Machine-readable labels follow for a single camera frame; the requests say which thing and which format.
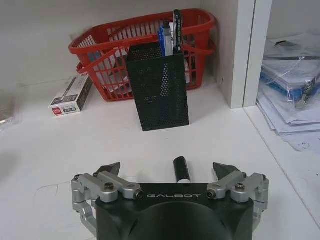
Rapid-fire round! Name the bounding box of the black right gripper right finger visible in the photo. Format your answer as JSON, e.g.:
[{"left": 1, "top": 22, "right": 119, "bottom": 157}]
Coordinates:
[{"left": 206, "top": 162, "right": 270, "bottom": 226}]

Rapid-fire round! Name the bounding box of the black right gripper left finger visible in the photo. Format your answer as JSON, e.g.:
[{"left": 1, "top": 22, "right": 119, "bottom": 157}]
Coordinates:
[{"left": 71, "top": 161, "right": 144, "bottom": 230}]

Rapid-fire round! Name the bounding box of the black marker pen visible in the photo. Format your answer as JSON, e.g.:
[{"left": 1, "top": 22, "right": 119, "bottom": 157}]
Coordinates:
[{"left": 173, "top": 156, "right": 191, "bottom": 184}]

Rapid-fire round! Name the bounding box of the stack of papers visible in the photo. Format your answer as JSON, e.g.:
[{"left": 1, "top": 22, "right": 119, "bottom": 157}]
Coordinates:
[{"left": 255, "top": 32, "right": 320, "bottom": 152}]

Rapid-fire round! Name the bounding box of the white and black pen box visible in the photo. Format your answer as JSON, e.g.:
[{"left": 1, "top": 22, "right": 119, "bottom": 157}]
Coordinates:
[{"left": 48, "top": 74, "right": 92, "bottom": 117}]

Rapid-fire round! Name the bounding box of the black mesh pen holder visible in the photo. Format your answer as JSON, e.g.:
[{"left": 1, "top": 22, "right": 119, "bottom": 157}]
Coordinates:
[{"left": 125, "top": 44, "right": 191, "bottom": 132}]

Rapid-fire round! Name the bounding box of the black binder clip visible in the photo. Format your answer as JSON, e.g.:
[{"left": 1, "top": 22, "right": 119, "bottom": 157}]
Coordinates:
[{"left": 294, "top": 80, "right": 315, "bottom": 109}]

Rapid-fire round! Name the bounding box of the red plastic basket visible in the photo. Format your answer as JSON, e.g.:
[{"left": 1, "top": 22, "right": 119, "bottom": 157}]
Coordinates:
[{"left": 68, "top": 8, "right": 217, "bottom": 103}]

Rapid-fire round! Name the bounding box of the white partition board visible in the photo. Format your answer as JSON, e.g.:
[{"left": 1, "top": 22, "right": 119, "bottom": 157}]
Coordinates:
[{"left": 216, "top": 0, "right": 268, "bottom": 109}]

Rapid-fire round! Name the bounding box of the clear plastic document bag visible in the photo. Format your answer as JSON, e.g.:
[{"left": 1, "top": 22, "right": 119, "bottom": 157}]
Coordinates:
[{"left": 259, "top": 29, "right": 320, "bottom": 111}]

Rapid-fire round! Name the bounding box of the blue pen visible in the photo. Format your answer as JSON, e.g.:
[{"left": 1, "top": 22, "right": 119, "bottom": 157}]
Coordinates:
[{"left": 157, "top": 26, "right": 168, "bottom": 58}]

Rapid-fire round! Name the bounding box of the grey and white pen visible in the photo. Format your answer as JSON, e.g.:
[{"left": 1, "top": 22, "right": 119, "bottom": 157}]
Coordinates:
[{"left": 162, "top": 20, "right": 174, "bottom": 57}]

